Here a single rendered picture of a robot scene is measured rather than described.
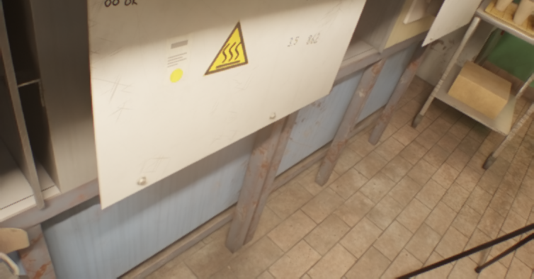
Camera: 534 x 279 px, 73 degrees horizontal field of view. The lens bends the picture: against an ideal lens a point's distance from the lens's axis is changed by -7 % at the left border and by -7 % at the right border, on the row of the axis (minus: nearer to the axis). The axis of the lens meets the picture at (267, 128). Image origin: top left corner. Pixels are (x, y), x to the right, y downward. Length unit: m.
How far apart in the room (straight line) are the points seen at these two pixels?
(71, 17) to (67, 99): 0.13
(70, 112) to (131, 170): 0.13
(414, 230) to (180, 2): 1.86
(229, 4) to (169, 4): 0.10
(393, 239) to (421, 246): 0.16
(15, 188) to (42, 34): 0.33
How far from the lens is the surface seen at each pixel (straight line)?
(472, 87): 2.79
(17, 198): 0.78
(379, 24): 1.51
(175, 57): 0.53
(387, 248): 2.00
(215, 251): 1.70
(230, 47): 0.59
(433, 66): 3.55
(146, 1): 0.46
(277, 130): 1.20
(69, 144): 0.70
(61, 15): 0.57
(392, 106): 2.35
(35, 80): 0.60
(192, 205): 1.25
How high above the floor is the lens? 1.44
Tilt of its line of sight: 39 degrees down
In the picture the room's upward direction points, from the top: 17 degrees clockwise
